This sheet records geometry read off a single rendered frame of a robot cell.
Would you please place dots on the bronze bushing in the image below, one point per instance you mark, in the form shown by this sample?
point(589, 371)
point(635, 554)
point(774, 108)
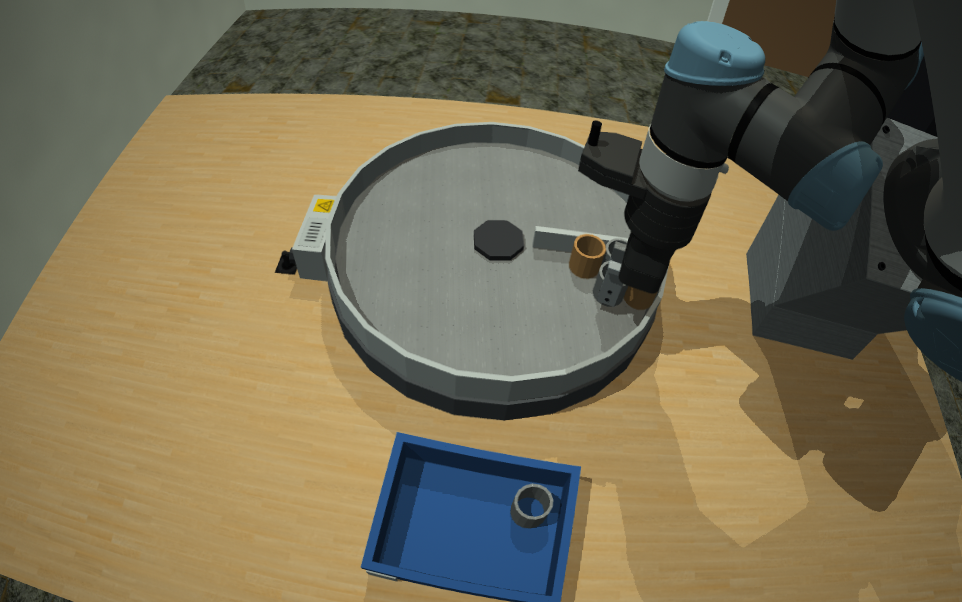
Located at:
point(580, 264)
point(638, 299)

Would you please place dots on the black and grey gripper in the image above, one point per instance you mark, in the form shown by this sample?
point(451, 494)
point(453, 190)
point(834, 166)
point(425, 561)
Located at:
point(663, 217)

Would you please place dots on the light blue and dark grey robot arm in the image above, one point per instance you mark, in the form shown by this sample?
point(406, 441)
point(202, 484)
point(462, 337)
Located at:
point(809, 148)

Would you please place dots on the grey metal sleeve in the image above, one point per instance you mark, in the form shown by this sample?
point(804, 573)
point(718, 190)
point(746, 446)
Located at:
point(609, 248)
point(537, 492)
point(598, 284)

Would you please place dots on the grey round turntable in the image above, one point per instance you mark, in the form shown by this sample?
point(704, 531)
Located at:
point(427, 257)

